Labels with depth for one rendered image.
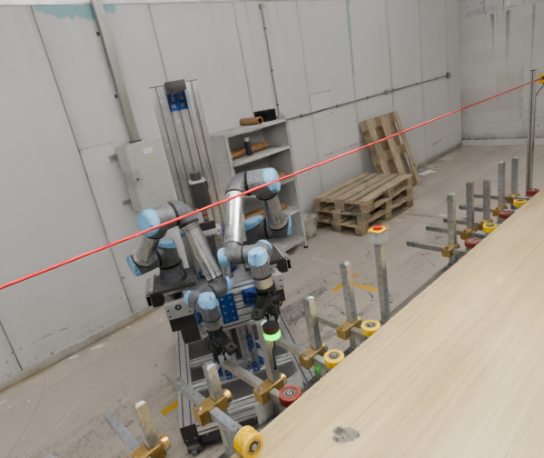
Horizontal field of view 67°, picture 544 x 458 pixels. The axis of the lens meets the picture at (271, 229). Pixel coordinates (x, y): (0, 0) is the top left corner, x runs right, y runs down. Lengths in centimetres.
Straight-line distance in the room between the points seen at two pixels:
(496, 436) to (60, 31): 382
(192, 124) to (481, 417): 181
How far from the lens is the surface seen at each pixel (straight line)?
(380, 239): 198
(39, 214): 386
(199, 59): 457
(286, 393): 159
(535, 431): 151
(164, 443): 149
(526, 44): 916
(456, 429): 147
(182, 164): 232
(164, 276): 228
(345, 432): 143
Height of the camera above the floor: 195
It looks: 19 degrees down
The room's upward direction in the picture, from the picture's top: 11 degrees counter-clockwise
